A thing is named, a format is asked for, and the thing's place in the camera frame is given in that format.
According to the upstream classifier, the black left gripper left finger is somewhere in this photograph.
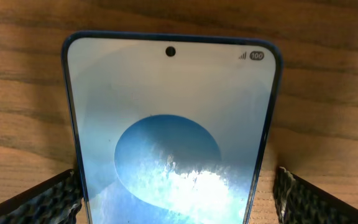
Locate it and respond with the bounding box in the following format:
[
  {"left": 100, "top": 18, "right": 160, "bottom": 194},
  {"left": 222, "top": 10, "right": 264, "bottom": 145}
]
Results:
[{"left": 0, "top": 169, "right": 83, "bottom": 224}]

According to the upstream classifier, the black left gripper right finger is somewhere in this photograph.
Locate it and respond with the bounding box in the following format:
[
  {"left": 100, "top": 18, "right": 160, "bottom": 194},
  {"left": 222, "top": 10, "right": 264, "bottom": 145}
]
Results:
[{"left": 273, "top": 167, "right": 358, "bottom": 224}]

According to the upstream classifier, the blue Galaxy smartphone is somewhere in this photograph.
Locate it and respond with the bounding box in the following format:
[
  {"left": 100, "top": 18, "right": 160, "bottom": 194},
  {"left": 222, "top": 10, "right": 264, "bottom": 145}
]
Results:
[{"left": 62, "top": 30, "right": 283, "bottom": 224}]

